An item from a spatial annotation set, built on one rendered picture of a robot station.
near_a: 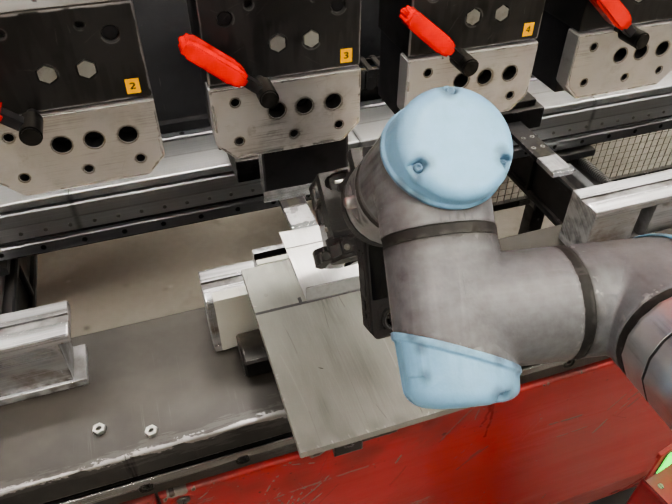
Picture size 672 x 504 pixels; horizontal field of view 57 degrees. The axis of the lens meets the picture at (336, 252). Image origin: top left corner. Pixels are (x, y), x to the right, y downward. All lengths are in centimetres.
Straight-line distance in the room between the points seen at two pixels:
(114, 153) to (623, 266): 45
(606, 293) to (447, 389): 11
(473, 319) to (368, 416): 27
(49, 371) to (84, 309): 141
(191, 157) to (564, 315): 73
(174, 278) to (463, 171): 195
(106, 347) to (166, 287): 136
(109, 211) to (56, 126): 41
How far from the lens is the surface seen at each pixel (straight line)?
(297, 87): 62
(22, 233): 103
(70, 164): 63
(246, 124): 63
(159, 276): 229
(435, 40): 61
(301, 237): 81
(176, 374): 84
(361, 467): 96
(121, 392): 84
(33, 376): 85
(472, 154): 37
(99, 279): 234
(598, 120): 128
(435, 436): 97
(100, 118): 61
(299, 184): 72
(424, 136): 37
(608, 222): 101
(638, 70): 84
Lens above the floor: 152
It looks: 41 degrees down
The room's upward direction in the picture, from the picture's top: straight up
